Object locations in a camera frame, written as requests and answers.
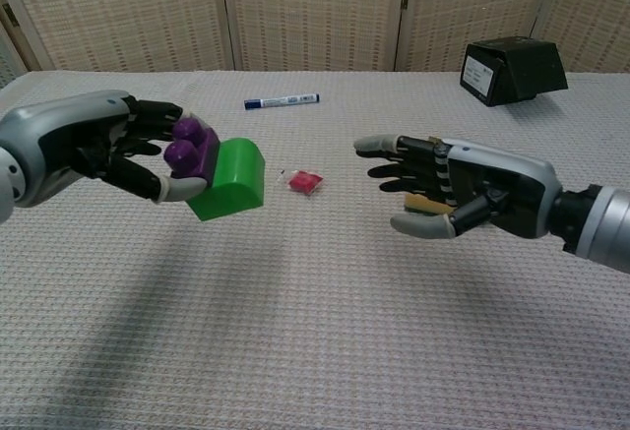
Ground beige woven folding screen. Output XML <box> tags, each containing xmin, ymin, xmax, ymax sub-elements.
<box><xmin>0</xmin><ymin>0</ymin><xmax>630</xmax><ymax>90</ymax></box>

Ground white woven tablecloth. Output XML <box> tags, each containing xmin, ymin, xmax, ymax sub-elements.
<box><xmin>0</xmin><ymin>69</ymin><xmax>630</xmax><ymax>430</ymax></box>

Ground purple toy brick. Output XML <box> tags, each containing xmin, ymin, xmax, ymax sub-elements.
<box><xmin>163</xmin><ymin>115</ymin><xmax>223</xmax><ymax>179</ymax></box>

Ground green toy brick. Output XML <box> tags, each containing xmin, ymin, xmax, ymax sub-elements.
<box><xmin>186</xmin><ymin>138</ymin><xmax>267</xmax><ymax>224</ymax></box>

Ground black cardboard box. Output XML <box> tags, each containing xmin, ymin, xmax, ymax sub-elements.
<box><xmin>459</xmin><ymin>34</ymin><xmax>570</xmax><ymax>107</ymax></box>

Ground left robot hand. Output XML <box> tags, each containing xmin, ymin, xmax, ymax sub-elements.
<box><xmin>0</xmin><ymin>89</ymin><xmax>209</xmax><ymax>227</ymax></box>

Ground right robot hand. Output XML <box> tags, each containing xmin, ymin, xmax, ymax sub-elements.
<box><xmin>352</xmin><ymin>133</ymin><xmax>566</xmax><ymax>242</ymax></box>

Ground blue white marker pen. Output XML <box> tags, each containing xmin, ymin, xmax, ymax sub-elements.
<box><xmin>243</xmin><ymin>92</ymin><xmax>322</xmax><ymax>111</ymax></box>

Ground yellow sponge with rectangular hole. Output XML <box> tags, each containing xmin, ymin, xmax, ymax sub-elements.
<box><xmin>403</xmin><ymin>192</ymin><xmax>457</xmax><ymax>216</ymax></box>

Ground red candy packet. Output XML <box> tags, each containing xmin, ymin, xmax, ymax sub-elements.
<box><xmin>278</xmin><ymin>167</ymin><xmax>327</xmax><ymax>199</ymax></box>

